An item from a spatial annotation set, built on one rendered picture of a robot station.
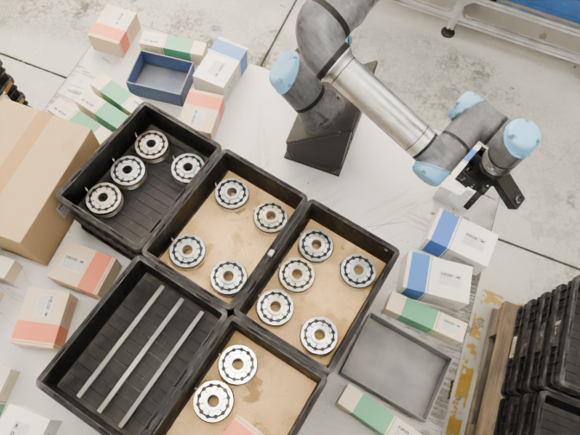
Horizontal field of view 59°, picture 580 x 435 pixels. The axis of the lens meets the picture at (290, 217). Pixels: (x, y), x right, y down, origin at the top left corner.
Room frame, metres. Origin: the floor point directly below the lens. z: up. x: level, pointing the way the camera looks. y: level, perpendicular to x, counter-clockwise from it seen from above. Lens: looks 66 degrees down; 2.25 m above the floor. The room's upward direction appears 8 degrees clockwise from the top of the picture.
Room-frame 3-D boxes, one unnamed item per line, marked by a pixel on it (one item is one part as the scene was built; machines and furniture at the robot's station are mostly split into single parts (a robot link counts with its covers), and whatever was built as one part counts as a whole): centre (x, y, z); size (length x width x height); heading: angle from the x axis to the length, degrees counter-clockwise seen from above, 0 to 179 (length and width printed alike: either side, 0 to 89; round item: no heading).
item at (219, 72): (1.21, 0.32, 0.75); 0.20 x 0.12 x 0.09; 164
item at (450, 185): (0.91, -0.56, 0.75); 0.20 x 0.12 x 0.09; 161
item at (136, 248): (0.66, 0.44, 0.92); 0.40 x 0.30 x 0.02; 155
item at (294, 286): (0.44, -0.04, 0.86); 0.10 x 0.10 x 0.01
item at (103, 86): (1.02, 0.64, 0.73); 0.24 x 0.06 x 0.06; 61
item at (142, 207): (0.66, 0.44, 0.87); 0.40 x 0.30 x 0.11; 155
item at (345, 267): (0.48, -0.22, 0.86); 0.10 x 0.10 x 0.01
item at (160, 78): (1.14, 0.53, 0.74); 0.20 x 0.15 x 0.07; 84
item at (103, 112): (0.95, 0.67, 0.73); 0.24 x 0.06 x 0.06; 63
